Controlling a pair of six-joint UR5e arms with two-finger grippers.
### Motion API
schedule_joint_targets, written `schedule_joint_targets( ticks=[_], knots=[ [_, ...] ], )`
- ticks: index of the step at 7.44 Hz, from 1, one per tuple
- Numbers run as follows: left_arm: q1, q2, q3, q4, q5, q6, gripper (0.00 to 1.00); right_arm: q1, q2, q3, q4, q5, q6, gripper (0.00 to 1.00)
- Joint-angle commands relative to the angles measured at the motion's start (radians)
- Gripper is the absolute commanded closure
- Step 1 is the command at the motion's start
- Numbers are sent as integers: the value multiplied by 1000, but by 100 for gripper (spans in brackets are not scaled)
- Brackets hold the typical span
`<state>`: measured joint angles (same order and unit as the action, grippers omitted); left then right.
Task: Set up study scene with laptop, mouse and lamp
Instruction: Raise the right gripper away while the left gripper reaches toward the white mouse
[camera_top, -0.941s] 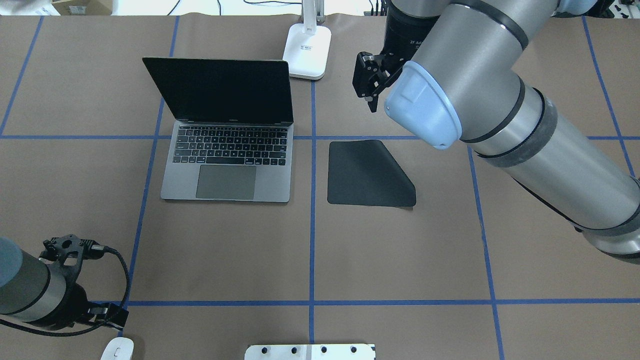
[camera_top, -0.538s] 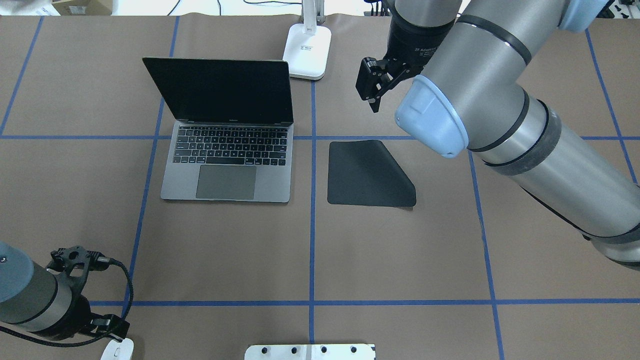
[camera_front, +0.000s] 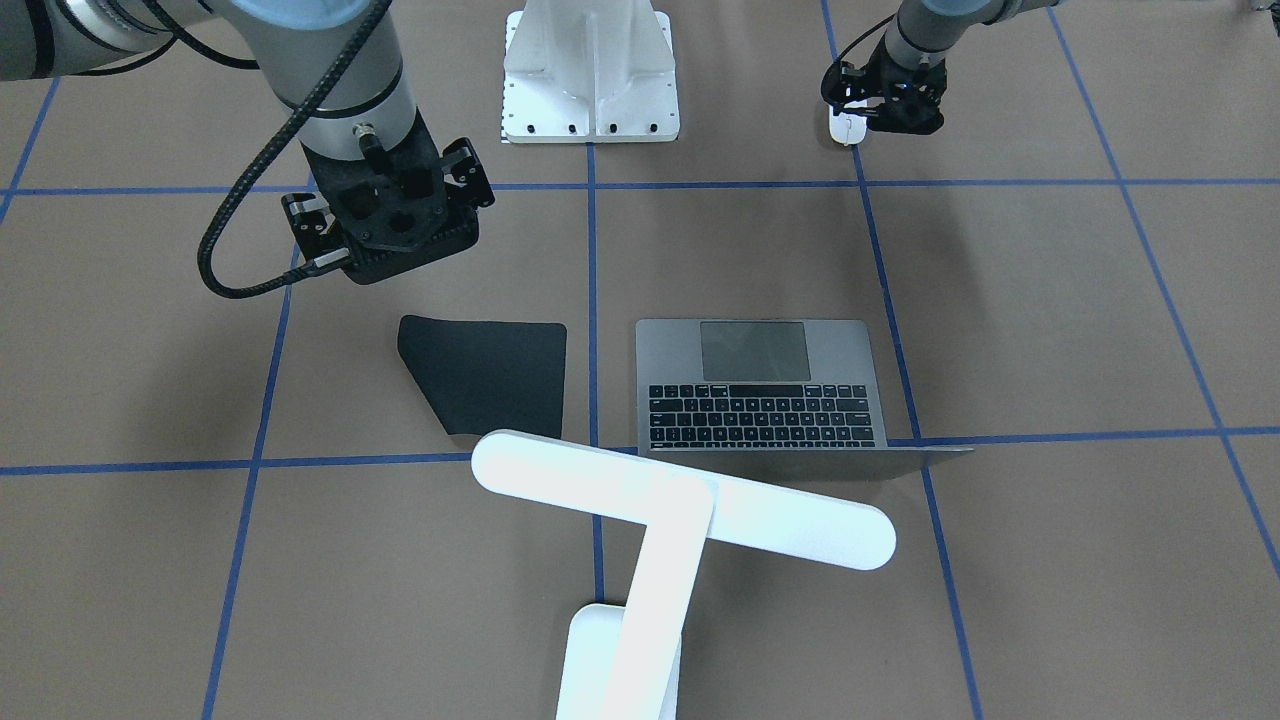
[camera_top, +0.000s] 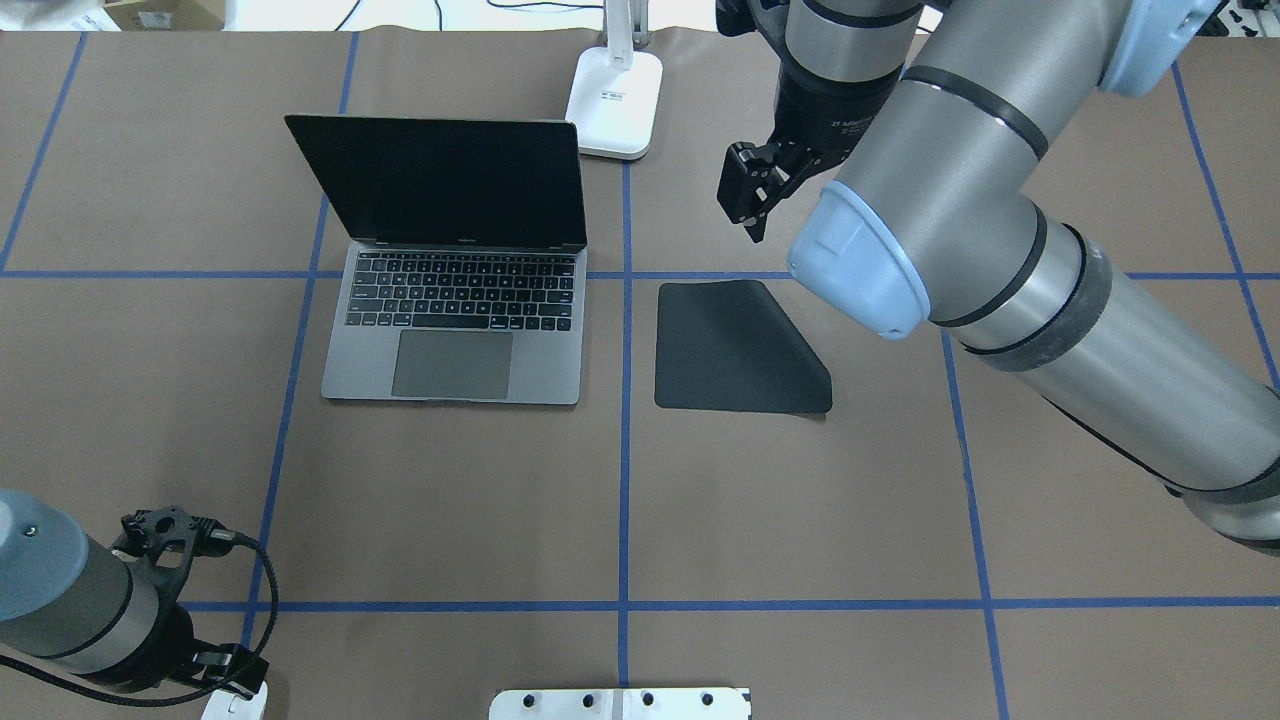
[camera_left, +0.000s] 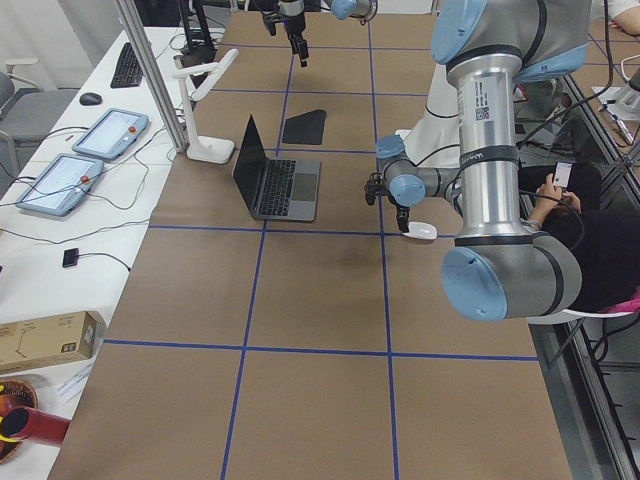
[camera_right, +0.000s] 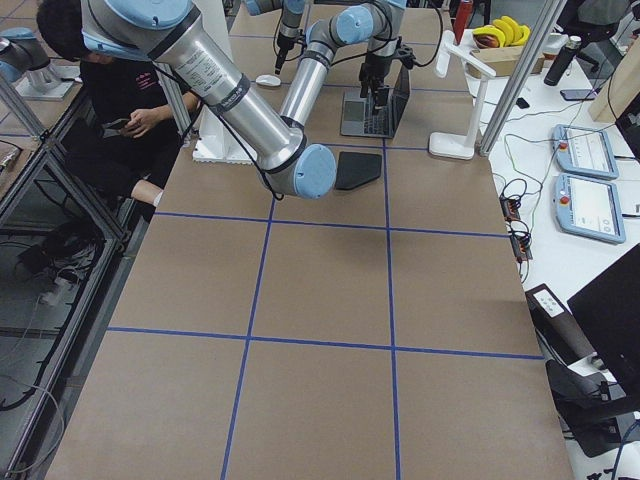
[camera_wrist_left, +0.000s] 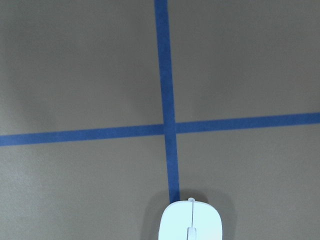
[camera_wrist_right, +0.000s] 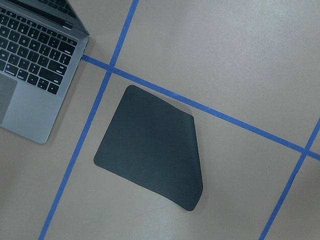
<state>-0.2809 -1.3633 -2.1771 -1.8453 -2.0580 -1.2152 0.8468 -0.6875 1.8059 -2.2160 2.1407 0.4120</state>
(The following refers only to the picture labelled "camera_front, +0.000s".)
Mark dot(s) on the silver laptop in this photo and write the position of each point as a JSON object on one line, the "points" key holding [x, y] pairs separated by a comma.
{"points": [[771, 400]]}

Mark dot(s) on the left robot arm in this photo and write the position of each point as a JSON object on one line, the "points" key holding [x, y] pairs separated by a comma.
{"points": [[931, 28]]}

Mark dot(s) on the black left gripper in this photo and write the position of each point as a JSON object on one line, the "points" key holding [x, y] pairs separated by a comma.
{"points": [[849, 95]]}

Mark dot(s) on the black mouse pad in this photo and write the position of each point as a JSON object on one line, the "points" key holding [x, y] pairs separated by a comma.
{"points": [[478, 377]]}

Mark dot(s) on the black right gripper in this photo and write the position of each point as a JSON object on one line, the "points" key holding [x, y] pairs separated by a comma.
{"points": [[467, 176]]}

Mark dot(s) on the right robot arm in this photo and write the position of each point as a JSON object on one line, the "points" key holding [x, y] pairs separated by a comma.
{"points": [[330, 64]]}

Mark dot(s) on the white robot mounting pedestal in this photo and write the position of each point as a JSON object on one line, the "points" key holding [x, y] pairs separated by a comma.
{"points": [[589, 72]]}

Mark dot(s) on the white computer mouse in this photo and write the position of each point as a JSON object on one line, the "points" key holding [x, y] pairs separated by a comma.
{"points": [[847, 129]]}

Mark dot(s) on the white desk lamp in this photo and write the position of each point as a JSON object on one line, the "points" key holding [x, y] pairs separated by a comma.
{"points": [[623, 661]]}

